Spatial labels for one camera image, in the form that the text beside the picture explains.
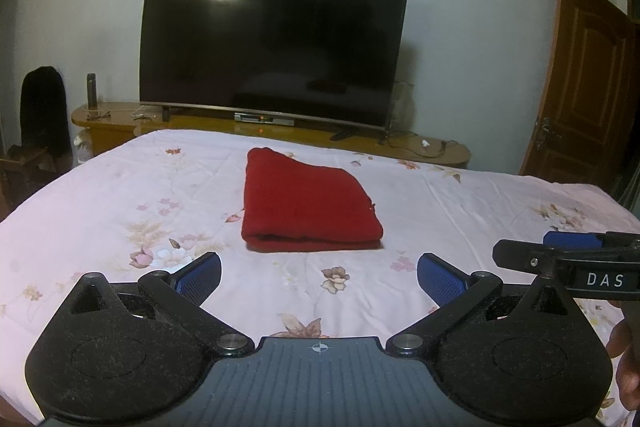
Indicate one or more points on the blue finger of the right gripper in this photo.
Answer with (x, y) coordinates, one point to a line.
(523, 257)
(574, 240)

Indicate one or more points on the brass door handle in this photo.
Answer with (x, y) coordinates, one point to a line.
(545, 134)

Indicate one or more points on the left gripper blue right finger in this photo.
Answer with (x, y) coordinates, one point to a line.
(458, 297)

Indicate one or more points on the black garment on chair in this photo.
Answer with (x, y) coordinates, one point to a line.
(43, 112)

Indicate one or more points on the silver set-top box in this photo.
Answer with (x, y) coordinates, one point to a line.
(249, 118)

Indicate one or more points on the clear glass vase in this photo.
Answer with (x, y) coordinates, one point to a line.
(401, 113)

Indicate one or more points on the person's hand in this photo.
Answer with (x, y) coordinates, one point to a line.
(627, 377)

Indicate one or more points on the red knit sweater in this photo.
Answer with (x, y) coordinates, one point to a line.
(290, 206)

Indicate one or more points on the brown wooden door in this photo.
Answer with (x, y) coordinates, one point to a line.
(586, 94)

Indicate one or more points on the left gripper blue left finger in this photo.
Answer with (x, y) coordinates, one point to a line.
(180, 295)

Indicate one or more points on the white floral bed sheet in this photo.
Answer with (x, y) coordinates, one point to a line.
(165, 198)

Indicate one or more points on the wooden tv stand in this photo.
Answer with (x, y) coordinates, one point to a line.
(115, 123)

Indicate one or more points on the black curved television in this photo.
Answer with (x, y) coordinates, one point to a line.
(332, 61)

